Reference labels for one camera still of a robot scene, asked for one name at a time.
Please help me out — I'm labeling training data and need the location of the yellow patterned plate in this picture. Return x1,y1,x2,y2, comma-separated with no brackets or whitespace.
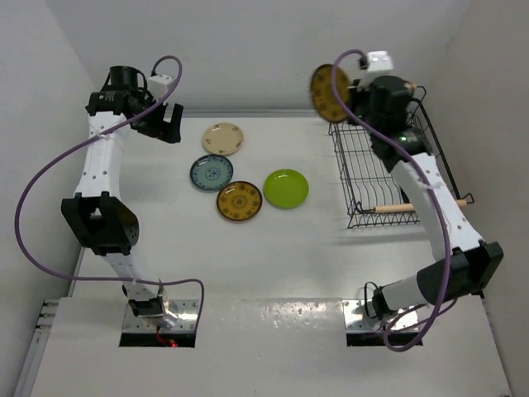
309,64,351,123
216,181,264,222

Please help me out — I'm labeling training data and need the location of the lime green plate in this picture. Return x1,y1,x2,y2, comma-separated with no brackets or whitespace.
263,169,309,209

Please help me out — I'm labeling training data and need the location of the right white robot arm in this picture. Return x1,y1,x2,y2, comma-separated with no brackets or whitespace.
350,75,503,320

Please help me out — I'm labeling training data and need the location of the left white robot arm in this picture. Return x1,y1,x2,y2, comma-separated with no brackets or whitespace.
61,66,183,330

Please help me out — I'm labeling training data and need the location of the beige floral plate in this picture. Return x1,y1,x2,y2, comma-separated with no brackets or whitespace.
202,122,244,156

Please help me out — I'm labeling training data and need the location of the blue patterned plate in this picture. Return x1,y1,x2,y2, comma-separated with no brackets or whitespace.
189,154,234,192

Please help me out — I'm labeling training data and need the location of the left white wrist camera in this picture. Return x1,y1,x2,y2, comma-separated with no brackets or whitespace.
147,74,174,99

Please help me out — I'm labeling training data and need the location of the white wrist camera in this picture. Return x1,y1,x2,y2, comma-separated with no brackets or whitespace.
364,50,393,75
147,74,174,99

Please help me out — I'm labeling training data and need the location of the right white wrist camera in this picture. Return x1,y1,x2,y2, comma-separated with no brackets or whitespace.
364,50,393,75

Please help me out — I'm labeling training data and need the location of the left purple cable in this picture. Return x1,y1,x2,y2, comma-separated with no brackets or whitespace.
14,55,206,319

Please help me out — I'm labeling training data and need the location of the black wire dish rack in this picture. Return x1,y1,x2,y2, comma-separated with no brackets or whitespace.
328,86,474,228

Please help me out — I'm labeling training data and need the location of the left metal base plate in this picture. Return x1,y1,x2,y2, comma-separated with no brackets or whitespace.
122,299,199,333

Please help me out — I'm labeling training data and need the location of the metal base plate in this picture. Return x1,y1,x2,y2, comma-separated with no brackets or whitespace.
122,299,199,333
342,299,422,333

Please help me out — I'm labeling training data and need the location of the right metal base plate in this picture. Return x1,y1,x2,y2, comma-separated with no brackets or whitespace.
342,299,422,333

